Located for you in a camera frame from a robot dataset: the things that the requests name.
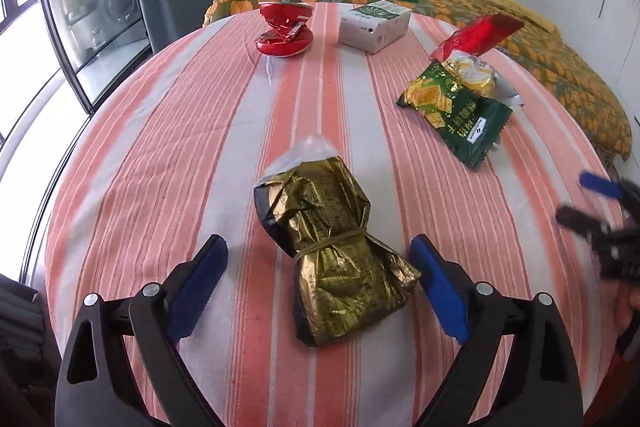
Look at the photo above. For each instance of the person's right hand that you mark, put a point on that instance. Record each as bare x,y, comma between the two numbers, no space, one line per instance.
629,309

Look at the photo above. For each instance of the black framed glass door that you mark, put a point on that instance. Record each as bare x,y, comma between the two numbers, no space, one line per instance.
90,7

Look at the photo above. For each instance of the green cracker packet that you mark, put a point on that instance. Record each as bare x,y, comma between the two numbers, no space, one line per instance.
457,117

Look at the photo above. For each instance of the black framed window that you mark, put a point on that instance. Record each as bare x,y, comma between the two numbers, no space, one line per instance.
30,107

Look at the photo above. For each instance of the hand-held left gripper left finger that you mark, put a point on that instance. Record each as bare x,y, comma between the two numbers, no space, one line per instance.
197,289

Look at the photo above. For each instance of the orange white striped tablecloth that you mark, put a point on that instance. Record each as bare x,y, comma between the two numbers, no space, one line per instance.
200,157

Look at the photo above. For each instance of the washing machine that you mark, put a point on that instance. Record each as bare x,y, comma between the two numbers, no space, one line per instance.
117,9

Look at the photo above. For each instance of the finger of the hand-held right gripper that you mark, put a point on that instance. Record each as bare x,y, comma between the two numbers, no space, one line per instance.
600,184
577,219

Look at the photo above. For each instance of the gold foil bag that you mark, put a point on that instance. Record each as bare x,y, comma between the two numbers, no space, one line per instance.
335,257

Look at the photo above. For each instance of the crushed red can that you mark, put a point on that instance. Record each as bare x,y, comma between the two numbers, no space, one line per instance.
285,32

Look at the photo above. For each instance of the white green carton box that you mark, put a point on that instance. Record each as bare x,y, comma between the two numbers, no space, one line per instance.
372,27

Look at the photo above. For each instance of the dark red foil wrapper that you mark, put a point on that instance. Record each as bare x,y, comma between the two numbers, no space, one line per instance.
480,34

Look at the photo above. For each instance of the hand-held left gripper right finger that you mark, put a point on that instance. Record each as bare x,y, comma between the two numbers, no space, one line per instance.
442,292

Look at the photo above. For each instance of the dark grey ribbed object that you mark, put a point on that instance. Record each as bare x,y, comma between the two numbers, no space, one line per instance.
20,312

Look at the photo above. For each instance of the yellow snack packet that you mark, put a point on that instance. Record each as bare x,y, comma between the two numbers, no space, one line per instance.
475,74

